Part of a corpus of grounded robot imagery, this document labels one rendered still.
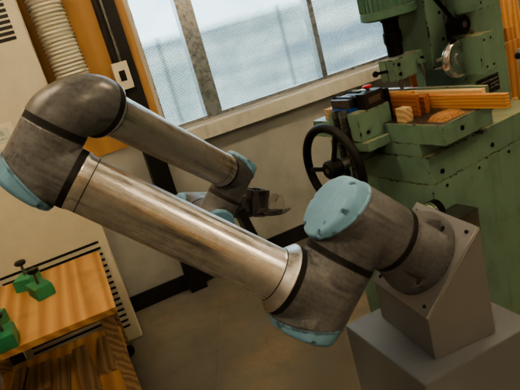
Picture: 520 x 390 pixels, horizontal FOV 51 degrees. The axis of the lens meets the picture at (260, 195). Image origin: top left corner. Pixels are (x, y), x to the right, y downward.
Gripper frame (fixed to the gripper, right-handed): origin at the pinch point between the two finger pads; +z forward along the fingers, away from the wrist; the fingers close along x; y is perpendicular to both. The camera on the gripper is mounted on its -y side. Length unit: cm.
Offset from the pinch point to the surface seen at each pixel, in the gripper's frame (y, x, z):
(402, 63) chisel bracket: 48, -10, 34
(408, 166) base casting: 15.8, -20.5, 30.1
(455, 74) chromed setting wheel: 45, -20, 47
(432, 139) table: 24.7, -32.2, 27.1
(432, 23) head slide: 61, -14, 43
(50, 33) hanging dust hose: 61, 116, -51
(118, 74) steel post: 46, 122, -20
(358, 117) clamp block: 30.1, -13.7, 15.1
